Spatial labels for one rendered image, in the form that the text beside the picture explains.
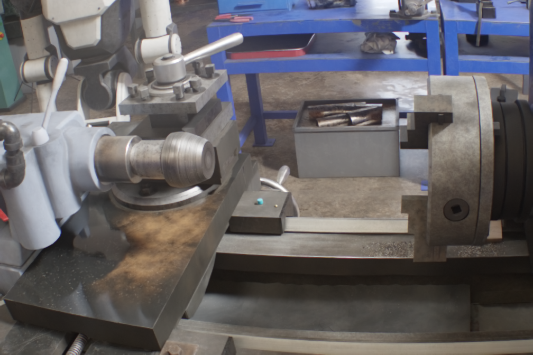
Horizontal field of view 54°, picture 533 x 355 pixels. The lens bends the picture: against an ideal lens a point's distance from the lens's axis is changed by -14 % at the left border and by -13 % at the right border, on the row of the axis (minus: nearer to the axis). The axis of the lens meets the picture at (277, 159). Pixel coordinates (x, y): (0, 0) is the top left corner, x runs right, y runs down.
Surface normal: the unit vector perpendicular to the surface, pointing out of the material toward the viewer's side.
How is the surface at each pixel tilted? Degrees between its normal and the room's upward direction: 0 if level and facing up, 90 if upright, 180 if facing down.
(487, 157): 60
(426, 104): 33
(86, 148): 40
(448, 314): 12
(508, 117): 18
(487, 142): 52
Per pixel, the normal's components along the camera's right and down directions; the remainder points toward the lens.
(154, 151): -0.24, -0.33
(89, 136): -0.15, -0.70
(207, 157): 0.97, 0.00
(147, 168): -0.23, 0.43
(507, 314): -0.11, -0.88
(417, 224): -0.25, 0.02
